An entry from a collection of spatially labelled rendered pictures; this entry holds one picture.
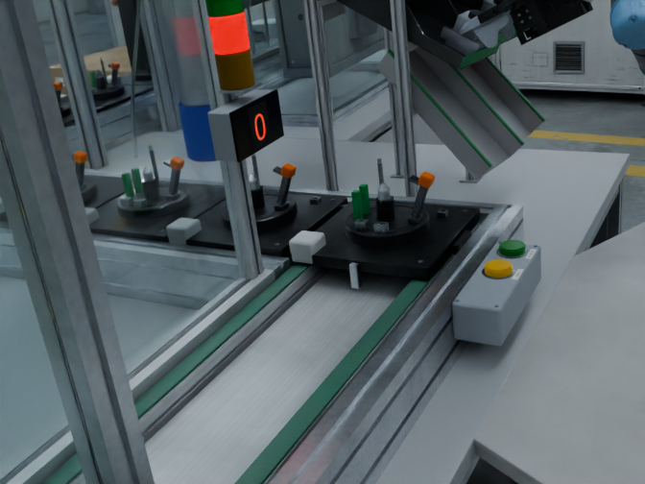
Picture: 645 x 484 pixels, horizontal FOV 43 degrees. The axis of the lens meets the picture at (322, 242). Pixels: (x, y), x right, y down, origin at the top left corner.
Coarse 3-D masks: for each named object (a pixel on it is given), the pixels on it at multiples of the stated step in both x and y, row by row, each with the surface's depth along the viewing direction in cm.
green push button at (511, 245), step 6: (510, 240) 126; (516, 240) 125; (504, 246) 124; (510, 246) 124; (516, 246) 124; (522, 246) 123; (504, 252) 123; (510, 252) 123; (516, 252) 122; (522, 252) 123
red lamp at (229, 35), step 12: (240, 12) 110; (216, 24) 109; (228, 24) 109; (240, 24) 110; (216, 36) 110; (228, 36) 109; (240, 36) 110; (216, 48) 111; (228, 48) 110; (240, 48) 111
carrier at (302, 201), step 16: (256, 176) 151; (256, 192) 144; (272, 192) 153; (288, 192) 157; (256, 208) 146; (272, 208) 145; (288, 208) 144; (304, 208) 148; (320, 208) 148; (336, 208) 148; (256, 224) 141; (272, 224) 142; (288, 224) 143; (304, 224) 142; (320, 224) 143; (272, 240) 137; (288, 240) 136
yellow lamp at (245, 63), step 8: (216, 56) 112; (224, 56) 111; (232, 56) 111; (240, 56) 111; (248, 56) 112; (216, 64) 113; (224, 64) 111; (232, 64) 111; (240, 64) 111; (248, 64) 112; (224, 72) 112; (232, 72) 111; (240, 72) 112; (248, 72) 112; (224, 80) 112; (232, 80) 112; (240, 80) 112; (248, 80) 113; (224, 88) 113; (232, 88) 112; (240, 88) 112
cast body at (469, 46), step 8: (464, 16) 141; (472, 16) 140; (456, 24) 142; (448, 32) 146; (456, 32) 143; (472, 32) 141; (448, 40) 144; (456, 40) 143; (464, 40) 142; (472, 40) 142; (480, 40) 142; (456, 48) 144; (464, 48) 143; (472, 48) 142; (480, 48) 142
